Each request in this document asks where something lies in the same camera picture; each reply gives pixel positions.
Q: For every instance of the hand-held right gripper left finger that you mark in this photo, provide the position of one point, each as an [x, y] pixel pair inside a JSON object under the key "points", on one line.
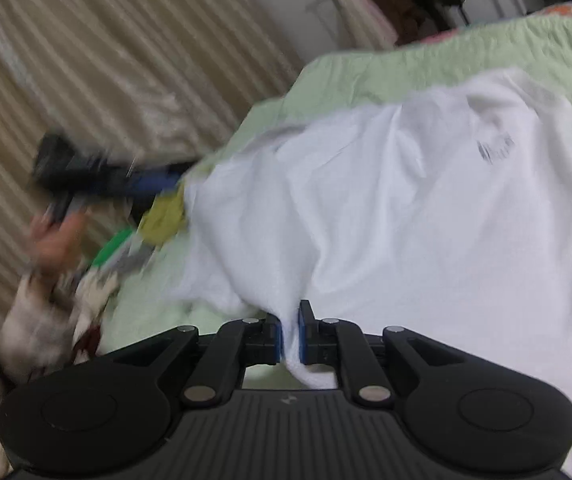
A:
{"points": [[277, 342]]}

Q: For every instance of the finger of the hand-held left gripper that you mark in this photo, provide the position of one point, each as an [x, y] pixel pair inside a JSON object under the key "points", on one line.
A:
{"points": [[158, 182]]}

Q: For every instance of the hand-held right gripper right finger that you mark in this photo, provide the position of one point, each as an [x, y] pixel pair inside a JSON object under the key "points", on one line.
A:
{"points": [[305, 342]]}

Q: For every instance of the white shirt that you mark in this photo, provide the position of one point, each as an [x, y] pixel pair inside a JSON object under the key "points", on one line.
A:
{"points": [[415, 210]]}

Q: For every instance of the person's left hand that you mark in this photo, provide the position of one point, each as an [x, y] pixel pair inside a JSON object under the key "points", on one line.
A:
{"points": [[58, 245]]}

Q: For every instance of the yellow-green cloth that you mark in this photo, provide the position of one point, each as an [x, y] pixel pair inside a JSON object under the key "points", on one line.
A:
{"points": [[163, 220]]}

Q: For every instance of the green strip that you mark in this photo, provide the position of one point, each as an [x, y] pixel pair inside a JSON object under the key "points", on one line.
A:
{"points": [[112, 249]]}

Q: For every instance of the beige striped curtain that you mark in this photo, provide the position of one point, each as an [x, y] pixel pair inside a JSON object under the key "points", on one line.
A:
{"points": [[91, 85]]}

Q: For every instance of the hanging pink-white garment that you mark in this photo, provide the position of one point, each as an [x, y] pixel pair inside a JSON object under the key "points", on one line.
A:
{"points": [[365, 15]]}

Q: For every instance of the light green quilted blanket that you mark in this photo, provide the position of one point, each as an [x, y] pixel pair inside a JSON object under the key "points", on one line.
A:
{"points": [[415, 60]]}

